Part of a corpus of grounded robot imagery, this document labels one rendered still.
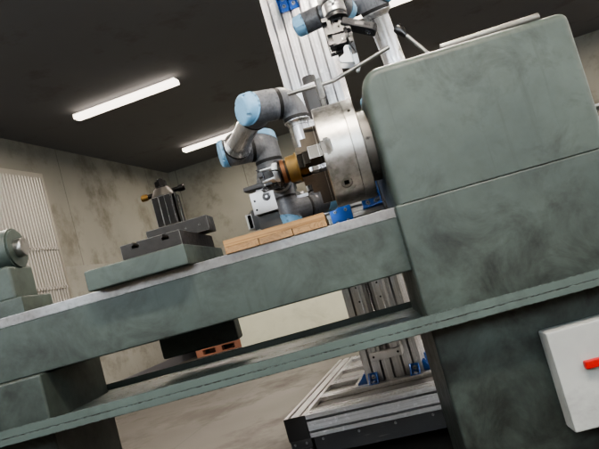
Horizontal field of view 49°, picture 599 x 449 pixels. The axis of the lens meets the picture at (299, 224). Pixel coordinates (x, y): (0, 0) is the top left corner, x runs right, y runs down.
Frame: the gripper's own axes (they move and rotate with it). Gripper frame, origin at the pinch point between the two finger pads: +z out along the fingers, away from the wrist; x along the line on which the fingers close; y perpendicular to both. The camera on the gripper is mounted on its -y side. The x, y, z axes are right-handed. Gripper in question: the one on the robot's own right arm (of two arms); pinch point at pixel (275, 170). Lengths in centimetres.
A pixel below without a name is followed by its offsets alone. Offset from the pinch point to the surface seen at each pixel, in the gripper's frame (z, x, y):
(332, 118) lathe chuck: 9.5, 8.5, -21.0
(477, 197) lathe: 18, -26, -53
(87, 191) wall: -627, 154, 308
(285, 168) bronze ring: 0.5, -0.4, -3.1
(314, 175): -3.2, -4.2, -10.8
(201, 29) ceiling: -361, 204, 66
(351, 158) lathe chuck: 11.5, -4.8, -23.1
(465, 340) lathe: 18, -62, -39
